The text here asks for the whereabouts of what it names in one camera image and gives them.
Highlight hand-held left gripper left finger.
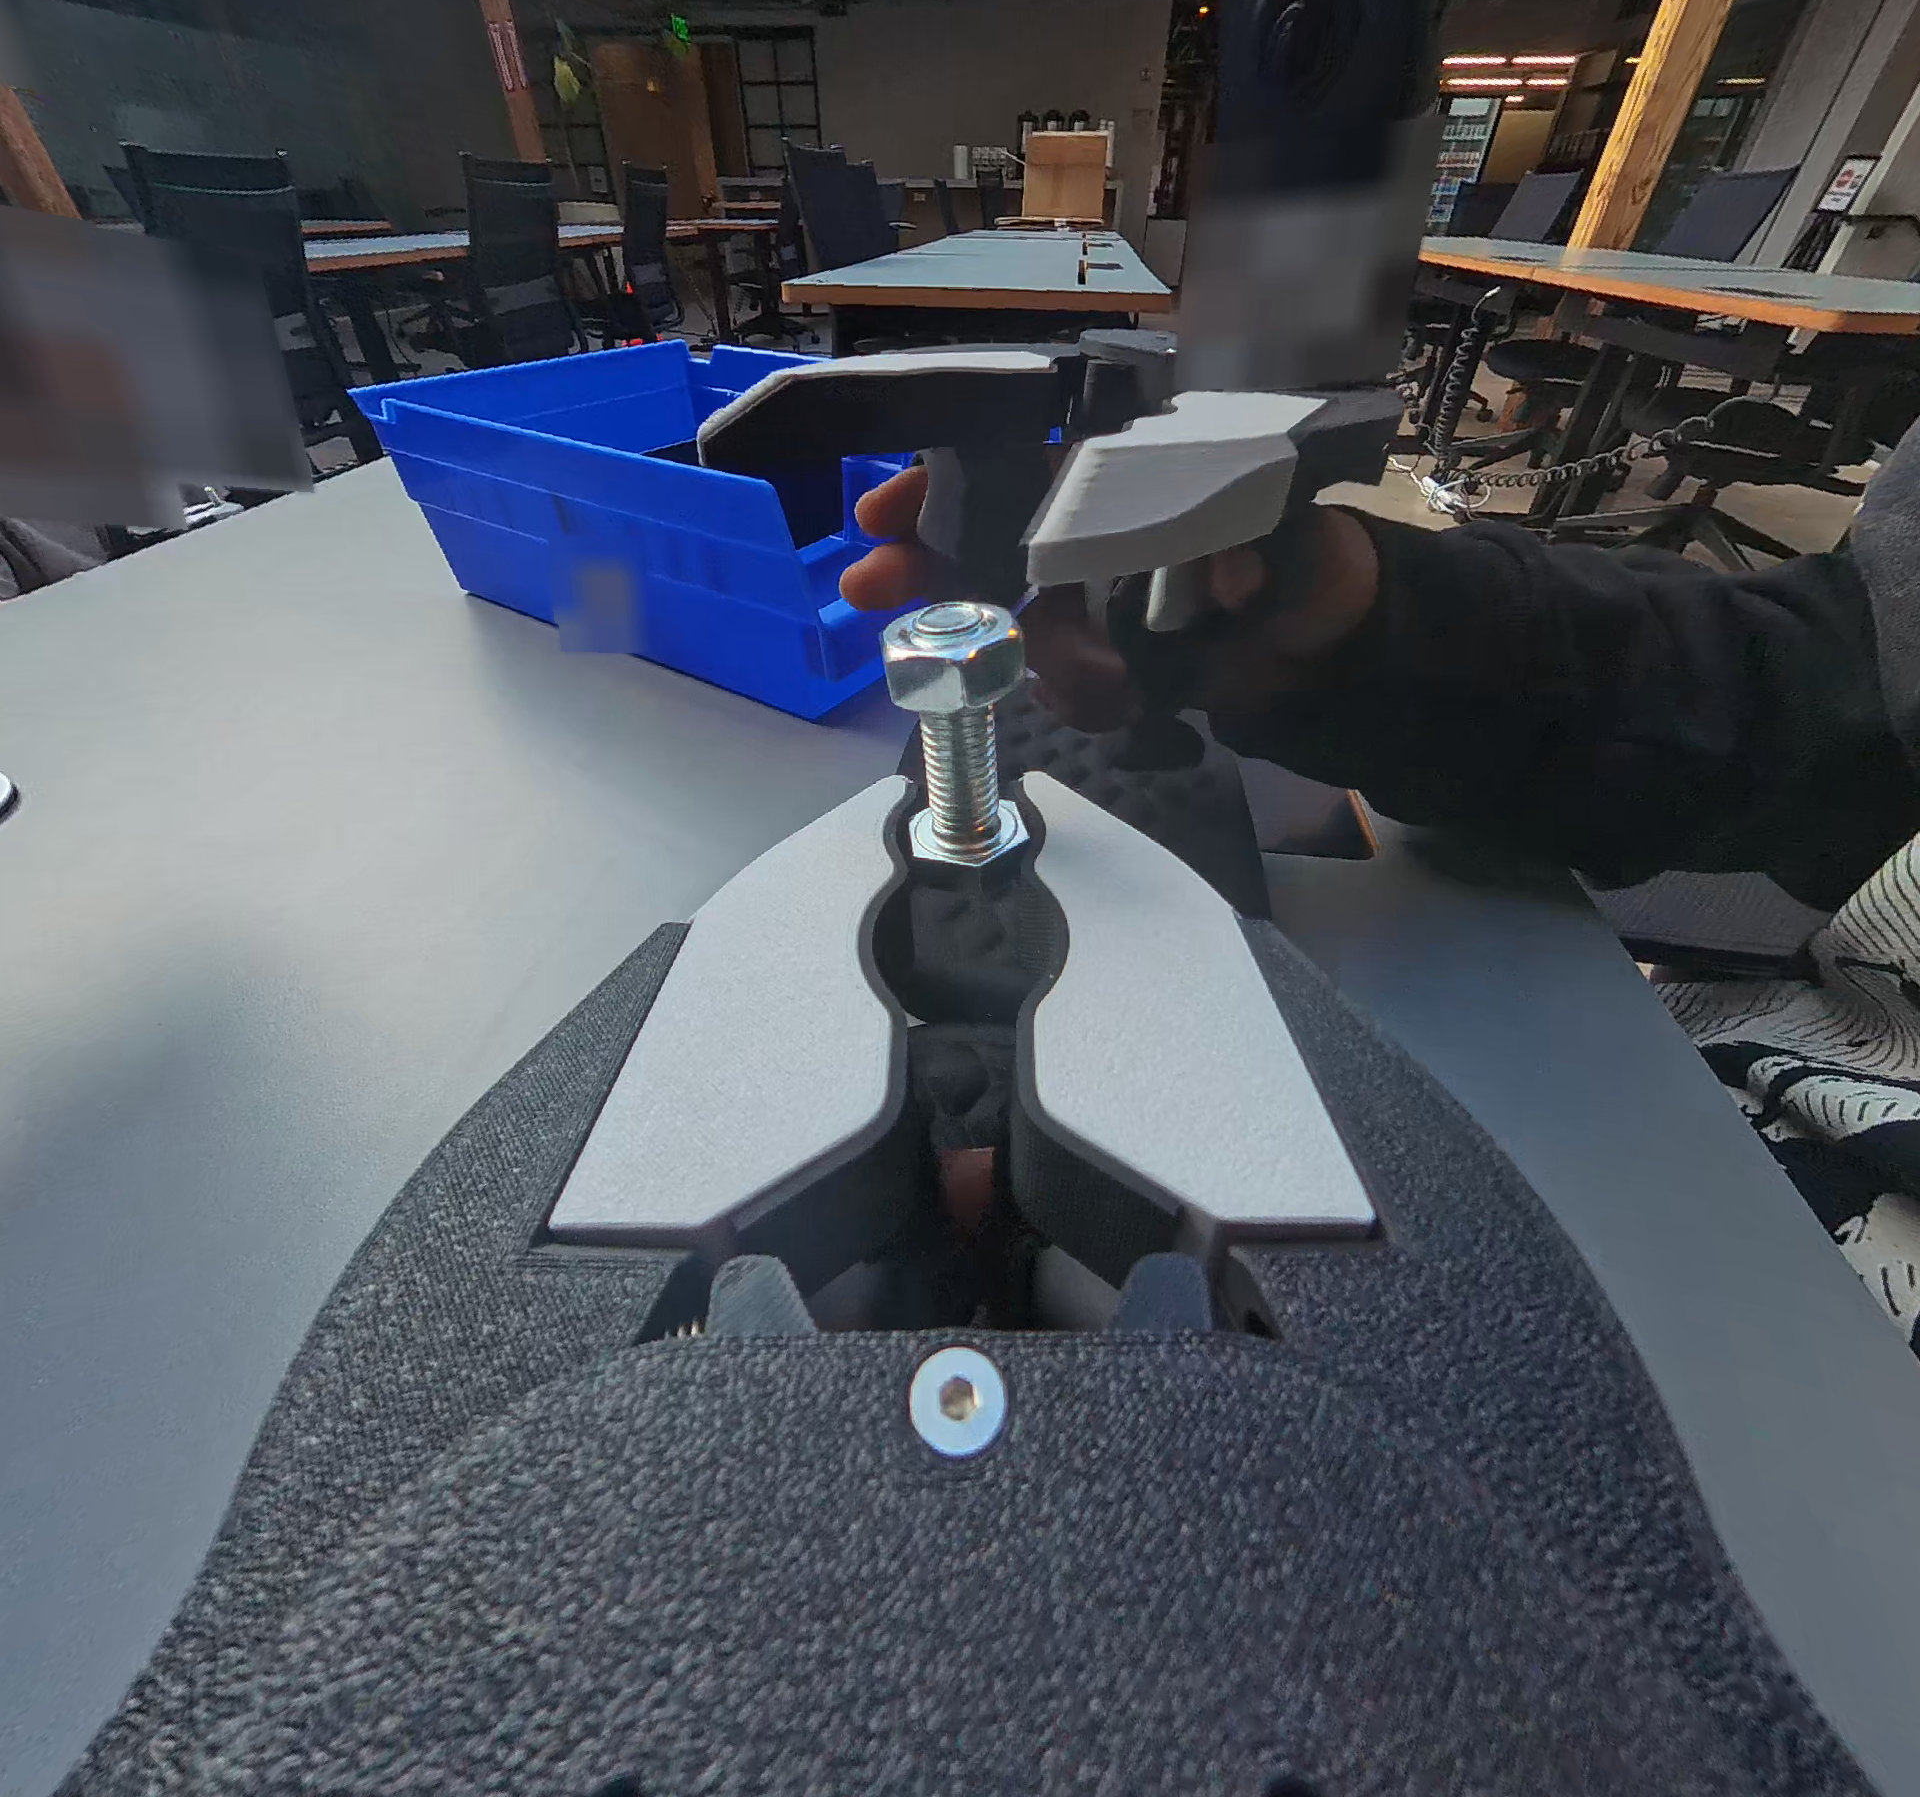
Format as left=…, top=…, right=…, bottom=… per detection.
left=542, top=775, right=921, bottom=1251

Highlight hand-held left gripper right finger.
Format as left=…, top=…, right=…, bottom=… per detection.
left=1008, top=774, right=1382, bottom=1281

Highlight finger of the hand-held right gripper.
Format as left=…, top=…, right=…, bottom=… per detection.
left=1020, top=390, right=1331, bottom=635
left=695, top=349, right=1085, bottom=481

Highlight silver hex nut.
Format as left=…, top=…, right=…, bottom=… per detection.
left=878, top=601, right=1029, bottom=717

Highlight silver hex bolt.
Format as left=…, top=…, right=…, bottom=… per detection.
left=898, top=603, right=1041, bottom=902

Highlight blue divided parts bin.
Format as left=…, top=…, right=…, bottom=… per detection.
left=346, top=338, right=1069, bottom=724

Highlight person's right forearm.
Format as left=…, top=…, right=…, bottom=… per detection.
left=1215, top=507, right=1920, bottom=914

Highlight person's right hand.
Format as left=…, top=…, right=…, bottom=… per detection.
left=838, top=466, right=1385, bottom=754

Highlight dark bin divider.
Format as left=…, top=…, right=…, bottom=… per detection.
left=641, top=434, right=845, bottom=546

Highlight grey desk with wooden edge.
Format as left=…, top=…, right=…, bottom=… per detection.
left=299, top=219, right=782, bottom=375
left=783, top=228, right=1174, bottom=355
left=1417, top=238, right=1920, bottom=338

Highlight black office chair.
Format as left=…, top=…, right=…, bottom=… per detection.
left=783, top=144, right=910, bottom=276
left=622, top=163, right=686, bottom=345
left=1635, top=394, right=1877, bottom=572
left=457, top=152, right=582, bottom=365
left=1477, top=334, right=1595, bottom=436
left=121, top=144, right=381, bottom=463

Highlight glass door drinks fridge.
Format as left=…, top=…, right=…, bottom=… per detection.
left=1432, top=93, right=1503, bottom=233

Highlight wooden cabinet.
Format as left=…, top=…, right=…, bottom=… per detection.
left=1023, top=128, right=1115, bottom=226

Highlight wooden pillar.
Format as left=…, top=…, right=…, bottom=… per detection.
left=1561, top=0, right=1786, bottom=254
left=0, top=87, right=77, bottom=219
left=450, top=0, right=551, bottom=164

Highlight black mesh chair seat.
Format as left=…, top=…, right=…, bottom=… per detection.
left=1590, top=866, right=1838, bottom=982

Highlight black white patterned pants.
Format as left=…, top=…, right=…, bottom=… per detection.
left=1650, top=838, right=1920, bottom=1356

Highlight dark desk cable flap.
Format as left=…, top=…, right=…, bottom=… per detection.
left=1237, top=763, right=1380, bottom=862

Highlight black coiled cable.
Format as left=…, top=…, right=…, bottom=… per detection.
left=1425, top=289, right=1503, bottom=457
left=1432, top=425, right=1715, bottom=497

